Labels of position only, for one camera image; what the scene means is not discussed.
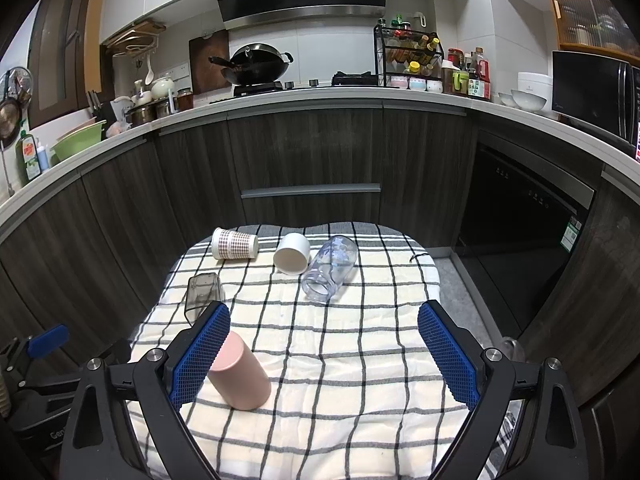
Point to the gas stove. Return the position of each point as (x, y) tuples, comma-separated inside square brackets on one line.
[(339, 79)]

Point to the black spice rack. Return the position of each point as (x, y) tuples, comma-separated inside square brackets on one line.
[(396, 47)]

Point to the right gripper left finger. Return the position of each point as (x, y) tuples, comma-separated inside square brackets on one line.
[(100, 441)]

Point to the black microwave oven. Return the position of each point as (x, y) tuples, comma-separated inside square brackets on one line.
[(599, 94)]

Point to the white bowl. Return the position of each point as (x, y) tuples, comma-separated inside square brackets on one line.
[(528, 101)]

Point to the dish soap bottle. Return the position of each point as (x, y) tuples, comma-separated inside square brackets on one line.
[(29, 157)]

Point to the pink cup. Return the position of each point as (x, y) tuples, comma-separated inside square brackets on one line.
[(238, 376)]

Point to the brown patterned paper cup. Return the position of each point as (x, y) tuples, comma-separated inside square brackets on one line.
[(227, 244)]

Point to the red label sauce bottle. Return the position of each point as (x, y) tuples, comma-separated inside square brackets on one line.
[(479, 83)]

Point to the white teapot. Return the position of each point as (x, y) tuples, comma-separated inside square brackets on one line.
[(161, 87)]

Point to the wooden cutting board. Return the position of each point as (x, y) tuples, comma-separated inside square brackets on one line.
[(205, 75)]

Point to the smoky square transparent cup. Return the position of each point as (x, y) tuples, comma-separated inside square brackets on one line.
[(203, 289)]

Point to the black wok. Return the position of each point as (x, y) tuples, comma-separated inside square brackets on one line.
[(254, 64)]

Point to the wooden glass cabinet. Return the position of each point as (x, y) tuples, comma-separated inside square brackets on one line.
[(594, 26)]

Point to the white plastic cup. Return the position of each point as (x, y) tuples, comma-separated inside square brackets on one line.
[(292, 254)]

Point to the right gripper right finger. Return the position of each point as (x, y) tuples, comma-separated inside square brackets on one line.
[(547, 442)]

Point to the green basin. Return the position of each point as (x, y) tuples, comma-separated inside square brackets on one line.
[(78, 140)]

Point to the black dishwasher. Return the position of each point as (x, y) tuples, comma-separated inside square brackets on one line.
[(521, 221)]

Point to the checkered white cloth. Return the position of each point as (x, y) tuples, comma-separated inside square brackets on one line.
[(355, 394)]

